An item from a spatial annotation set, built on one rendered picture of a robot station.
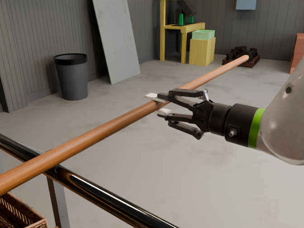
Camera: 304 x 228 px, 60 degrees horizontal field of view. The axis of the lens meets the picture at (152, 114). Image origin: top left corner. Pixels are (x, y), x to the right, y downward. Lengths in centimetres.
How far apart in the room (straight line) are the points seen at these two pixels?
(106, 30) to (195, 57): 245
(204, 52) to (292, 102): 609
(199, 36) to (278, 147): 614
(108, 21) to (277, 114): 485
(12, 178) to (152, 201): 179
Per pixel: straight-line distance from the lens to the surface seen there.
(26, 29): 442
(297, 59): 640
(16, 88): 420
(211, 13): 814
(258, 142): 59
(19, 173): 48
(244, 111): 60
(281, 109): 45
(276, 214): 229
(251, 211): 224
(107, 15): 521
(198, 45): 654
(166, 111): 71
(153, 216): 40
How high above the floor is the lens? 146
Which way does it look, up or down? 23 degrees down
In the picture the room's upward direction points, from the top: straight up
